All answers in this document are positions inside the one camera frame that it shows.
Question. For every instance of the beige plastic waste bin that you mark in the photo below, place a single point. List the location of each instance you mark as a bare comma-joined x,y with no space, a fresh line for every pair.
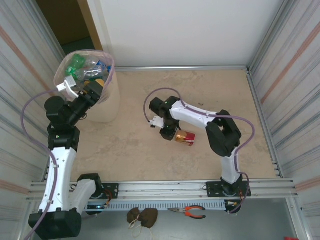
110,110

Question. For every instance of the brown cloth pouch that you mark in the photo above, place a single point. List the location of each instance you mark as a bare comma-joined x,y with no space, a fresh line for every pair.
133,215
149,217

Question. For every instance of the aluminium mounting rail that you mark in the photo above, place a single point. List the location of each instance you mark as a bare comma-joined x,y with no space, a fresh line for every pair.
160,188

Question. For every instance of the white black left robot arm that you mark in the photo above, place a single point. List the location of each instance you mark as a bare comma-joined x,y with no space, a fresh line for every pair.
60,170

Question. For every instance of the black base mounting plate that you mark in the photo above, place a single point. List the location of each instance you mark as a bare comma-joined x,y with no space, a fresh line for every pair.
112,191
212,188

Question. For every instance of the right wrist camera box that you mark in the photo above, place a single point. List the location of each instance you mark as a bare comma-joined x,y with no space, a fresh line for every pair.
157,122

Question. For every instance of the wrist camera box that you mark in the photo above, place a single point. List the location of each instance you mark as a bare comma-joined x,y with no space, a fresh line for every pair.
157,122
68,83

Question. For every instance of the brown wooden door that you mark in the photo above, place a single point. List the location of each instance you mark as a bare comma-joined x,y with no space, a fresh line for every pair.
90,22

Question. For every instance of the bottle red gold label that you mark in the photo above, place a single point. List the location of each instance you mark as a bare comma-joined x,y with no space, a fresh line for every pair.
186,138

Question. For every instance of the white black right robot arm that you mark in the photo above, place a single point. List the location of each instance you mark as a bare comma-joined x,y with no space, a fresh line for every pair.
190,115

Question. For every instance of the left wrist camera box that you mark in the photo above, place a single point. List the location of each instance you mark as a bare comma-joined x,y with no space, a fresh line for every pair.
68,83

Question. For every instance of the small red object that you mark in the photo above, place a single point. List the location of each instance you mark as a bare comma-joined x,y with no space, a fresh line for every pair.
290,238

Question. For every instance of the clear bottle blue cap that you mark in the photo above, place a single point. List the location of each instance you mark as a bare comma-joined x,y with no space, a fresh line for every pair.
90,72

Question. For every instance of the green plastic bottle yellow cap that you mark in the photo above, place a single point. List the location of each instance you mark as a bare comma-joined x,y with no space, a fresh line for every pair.
75,63

